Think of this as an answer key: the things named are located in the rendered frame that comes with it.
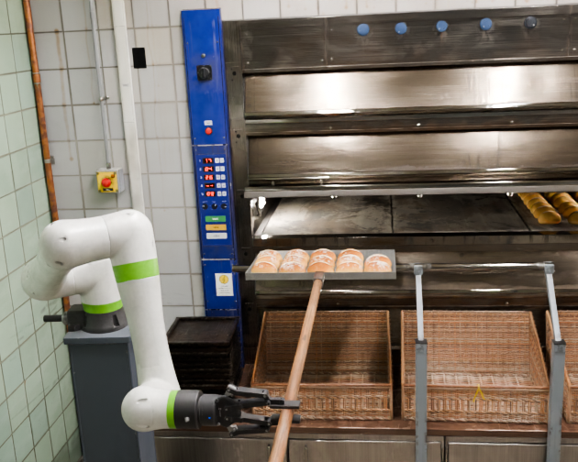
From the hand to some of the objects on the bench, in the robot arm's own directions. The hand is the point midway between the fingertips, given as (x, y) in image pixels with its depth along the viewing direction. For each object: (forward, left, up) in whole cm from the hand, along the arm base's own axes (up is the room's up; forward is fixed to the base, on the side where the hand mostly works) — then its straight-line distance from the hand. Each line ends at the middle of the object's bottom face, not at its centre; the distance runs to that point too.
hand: (285, 411), depth 182 cm
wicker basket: (+7, +129, -62) cm, 143 cm away
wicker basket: (+127, +121, -62) cm, 186 cm away
